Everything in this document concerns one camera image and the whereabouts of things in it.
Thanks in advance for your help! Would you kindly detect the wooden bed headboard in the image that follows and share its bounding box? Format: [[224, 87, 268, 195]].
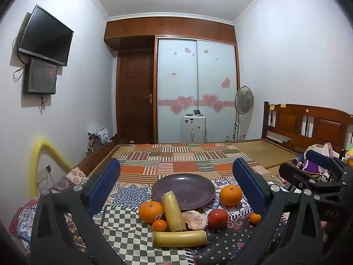
[[262, 101, 353, 158]]

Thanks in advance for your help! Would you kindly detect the purple round plate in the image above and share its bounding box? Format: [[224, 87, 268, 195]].
[[151, 173, 216, 210]]

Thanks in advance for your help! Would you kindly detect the black wall television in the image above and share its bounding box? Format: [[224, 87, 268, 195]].
[[17, 5, 74, 67]]

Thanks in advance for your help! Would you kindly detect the pink patterned pouch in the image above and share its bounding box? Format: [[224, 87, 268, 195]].
[[323, 143, 341, 161]]

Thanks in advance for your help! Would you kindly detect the striped patchwork blanket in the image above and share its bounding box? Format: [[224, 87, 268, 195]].
[[117, 143, 269, 183]]

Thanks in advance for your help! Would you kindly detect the heap of clothes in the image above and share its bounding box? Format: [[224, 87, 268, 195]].
[[88, 127, 109, 152]]

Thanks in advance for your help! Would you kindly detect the black looped cable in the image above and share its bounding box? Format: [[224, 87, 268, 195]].
[[13, 66, 26, 82]]

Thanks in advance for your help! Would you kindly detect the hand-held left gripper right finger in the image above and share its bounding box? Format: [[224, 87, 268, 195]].
[[229, 158, 324, 265]]

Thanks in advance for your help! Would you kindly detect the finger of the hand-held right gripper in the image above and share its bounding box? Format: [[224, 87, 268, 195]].
[[307, 150, 348, 184], [278, 162, 326, 197]]

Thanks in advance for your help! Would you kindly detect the standing electric fan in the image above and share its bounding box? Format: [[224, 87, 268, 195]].
[[233, 85, 255, 142]]

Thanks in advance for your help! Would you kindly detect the pile of assorted small items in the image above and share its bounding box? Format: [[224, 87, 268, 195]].
[[292, 143, 353, 183]]

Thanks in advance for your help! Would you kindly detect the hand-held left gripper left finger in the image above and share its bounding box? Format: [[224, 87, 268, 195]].
[[30, 158, 124, 265]]

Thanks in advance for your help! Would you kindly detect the colourful patterned patchwork sheet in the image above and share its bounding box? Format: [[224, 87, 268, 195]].
[[8, 168, 279, 265]]

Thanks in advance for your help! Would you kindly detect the yellow corn cob piece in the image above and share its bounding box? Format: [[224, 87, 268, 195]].
[[152, 230, 208, 247], [161, 190, 187, 232]]

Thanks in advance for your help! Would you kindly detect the woven bamboo bed mat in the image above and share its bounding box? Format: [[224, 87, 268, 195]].
[[110, 139, 300, 169]]

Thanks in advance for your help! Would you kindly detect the large orange with sticker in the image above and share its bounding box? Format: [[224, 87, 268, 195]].
[[138, 200, 165, 225]]

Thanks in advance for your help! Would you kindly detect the wall socket with cables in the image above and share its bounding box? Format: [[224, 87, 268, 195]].
[[36, 165, 53, 196]]

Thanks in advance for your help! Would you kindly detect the small black wall monitor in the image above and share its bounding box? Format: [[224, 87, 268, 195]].
[[23, 58, 58, 95]]

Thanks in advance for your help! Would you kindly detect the red tomato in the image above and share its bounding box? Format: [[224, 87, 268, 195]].
[[207, 209, 229, 229]]

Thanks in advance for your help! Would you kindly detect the brown wooden door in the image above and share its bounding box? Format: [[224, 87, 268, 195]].
[[116, 52, 155, 144]]

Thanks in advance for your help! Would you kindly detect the white boxy appliance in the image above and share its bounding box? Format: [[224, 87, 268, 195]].
[[180, 110, 207, 144]]

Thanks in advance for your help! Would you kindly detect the large plain orange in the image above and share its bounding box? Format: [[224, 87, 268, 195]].
[[219, 184, 243, 206]]

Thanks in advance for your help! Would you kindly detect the wooden wardrobe with heart stickers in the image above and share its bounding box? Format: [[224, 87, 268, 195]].
[[104, 17, 240, 144]]

